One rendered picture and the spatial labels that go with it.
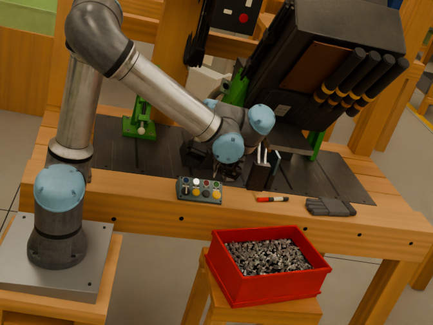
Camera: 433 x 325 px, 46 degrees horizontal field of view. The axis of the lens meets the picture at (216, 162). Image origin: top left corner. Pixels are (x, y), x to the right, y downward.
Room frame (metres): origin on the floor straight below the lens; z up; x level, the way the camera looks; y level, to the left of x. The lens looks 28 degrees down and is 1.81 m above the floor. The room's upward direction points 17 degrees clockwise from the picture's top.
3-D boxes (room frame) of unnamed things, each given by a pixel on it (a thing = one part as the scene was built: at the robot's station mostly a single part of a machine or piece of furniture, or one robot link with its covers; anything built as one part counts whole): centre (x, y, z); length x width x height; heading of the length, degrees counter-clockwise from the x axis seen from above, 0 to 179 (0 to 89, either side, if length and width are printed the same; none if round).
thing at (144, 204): (1.54, -0.15, 0.82); 1.50 x 0.14 x 0.15; 107
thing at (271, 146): (1.73, -0.17, 1.11); 0.39 x 0.16 x 0.03; 17
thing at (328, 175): (1.81, -0.06, 0.89); 1.10 x 0.42 x 0.02; 107
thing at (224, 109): (1.22, 0.02, 1.30); 0.11 x 0.11 x 0.08; 15
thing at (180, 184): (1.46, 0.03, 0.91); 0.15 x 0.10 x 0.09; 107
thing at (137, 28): (2.16, 0.05, 1.23); 1.30 x 0.05 x 0.09; 107
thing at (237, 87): (1.72, -0.01, 1.17); 0.13 x 0.12 x 0.20; 107
